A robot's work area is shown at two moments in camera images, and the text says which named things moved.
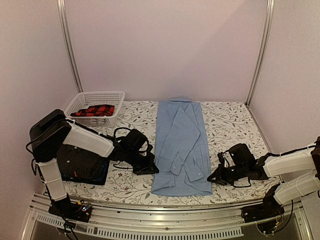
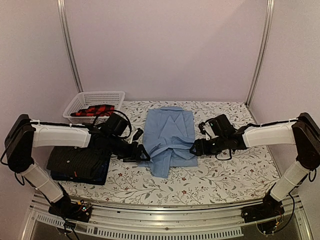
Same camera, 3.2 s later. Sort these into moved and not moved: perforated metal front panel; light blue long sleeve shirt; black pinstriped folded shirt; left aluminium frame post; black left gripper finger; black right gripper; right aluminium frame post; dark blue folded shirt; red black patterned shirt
Moved: black left gripper finger; black right gripper; light blue long sleeve shirt
Not moved: black pinstriped folded shirt; right aluminium frame post; perforated metal front panel; left aluminium frame post; dark blue folded shirt; red black patterned shirt
